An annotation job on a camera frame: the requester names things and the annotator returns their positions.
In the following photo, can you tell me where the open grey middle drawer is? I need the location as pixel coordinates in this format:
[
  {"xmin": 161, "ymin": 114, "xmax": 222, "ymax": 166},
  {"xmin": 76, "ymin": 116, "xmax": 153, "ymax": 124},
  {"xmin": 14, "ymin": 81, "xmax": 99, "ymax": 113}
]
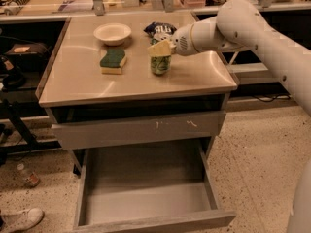
[{"xmin": 73, "ymin": 139, "xmax": 236, "ymax": 233}]

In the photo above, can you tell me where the black bag on shelf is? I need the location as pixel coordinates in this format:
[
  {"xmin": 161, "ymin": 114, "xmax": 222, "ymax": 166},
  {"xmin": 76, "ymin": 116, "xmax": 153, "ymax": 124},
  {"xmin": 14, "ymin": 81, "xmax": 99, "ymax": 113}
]
[{"xmin": 5, "ymin": 43, "xmax": 50, "ymax": 72}]

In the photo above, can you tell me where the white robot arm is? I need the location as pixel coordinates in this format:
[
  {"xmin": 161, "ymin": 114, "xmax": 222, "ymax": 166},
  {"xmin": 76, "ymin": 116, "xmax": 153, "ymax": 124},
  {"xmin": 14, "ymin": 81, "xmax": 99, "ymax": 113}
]
[{"xmin": 173, "ymin": 0, "xmax": 311, "ymax": 233}]

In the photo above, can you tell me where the green yellow sponge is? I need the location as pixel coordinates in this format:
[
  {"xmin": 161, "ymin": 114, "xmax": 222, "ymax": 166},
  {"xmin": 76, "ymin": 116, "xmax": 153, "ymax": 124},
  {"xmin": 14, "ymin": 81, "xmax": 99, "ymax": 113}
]
[{"xmin": 100, "ymin": 49, "xmax": 126, "ymax": 75}]

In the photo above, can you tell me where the plastic bottle on floor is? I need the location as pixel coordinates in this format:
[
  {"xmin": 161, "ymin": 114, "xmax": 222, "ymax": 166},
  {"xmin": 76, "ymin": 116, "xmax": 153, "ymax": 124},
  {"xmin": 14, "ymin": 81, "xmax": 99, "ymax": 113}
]
[{"xmin": 17, "ymin": 163, "xmax": 40, "ymax": 187}]

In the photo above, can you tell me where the green soda can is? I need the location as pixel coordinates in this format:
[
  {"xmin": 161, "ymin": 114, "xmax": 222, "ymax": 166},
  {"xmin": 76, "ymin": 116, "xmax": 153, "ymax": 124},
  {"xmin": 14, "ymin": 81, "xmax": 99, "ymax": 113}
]
[{"xmin": 150, "ymin": 38, "xmax": 172, "ymax": 76}]

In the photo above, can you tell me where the grey drawer cabinet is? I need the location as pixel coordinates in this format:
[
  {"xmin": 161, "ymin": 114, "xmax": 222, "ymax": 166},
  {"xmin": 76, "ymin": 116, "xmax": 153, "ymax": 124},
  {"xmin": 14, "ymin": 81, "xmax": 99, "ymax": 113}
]
[{"xmin": 35, "ymin": 11, "xmax": 240, "ymax": 177}]

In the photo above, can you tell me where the white stick black tip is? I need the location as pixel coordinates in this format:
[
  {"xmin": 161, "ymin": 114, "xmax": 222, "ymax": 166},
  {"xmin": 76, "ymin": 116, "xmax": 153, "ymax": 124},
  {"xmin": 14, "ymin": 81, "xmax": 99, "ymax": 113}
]
[{"xmin": 228, "ymin": 51, "xmax": 239, "ymax": 65}]

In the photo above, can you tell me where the white bowl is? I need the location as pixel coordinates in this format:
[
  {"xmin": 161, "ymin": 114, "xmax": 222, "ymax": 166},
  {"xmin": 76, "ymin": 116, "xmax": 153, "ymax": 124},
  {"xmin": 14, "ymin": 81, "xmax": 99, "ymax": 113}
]
[{"xmin": 93, "ymin": 23, "xmax": 131, "ymax": 46}]

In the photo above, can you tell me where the blue chip bag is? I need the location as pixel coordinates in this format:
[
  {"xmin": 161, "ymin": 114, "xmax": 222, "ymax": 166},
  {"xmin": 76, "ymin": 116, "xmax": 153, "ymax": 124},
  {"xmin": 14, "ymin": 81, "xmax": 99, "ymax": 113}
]
[{"xmin": 144, "ymin": 22, "xmax": 176, "ymax": 41}]

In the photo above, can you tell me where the white sneaker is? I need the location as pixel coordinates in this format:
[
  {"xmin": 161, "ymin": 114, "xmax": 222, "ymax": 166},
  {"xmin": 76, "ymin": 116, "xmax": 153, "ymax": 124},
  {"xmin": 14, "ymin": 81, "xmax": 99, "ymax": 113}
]
[{"xmin": 0, "ymin": 208, "xmax": 45, "ymax": 233}]

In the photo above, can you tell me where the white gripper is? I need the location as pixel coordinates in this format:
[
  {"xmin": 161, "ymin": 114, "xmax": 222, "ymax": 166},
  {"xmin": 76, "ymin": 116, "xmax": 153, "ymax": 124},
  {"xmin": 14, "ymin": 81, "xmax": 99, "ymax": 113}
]
[{"xmin": 147, "ymin": 24, "xmax": 197, "ymax": 57}]

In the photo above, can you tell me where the closed grey top drawer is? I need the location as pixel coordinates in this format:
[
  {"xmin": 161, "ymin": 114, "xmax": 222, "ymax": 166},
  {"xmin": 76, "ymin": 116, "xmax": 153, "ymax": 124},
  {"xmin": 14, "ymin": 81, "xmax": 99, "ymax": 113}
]
[{"xmin": 52, "ymin": 111, "xmax": 225, "ymax": 150}]

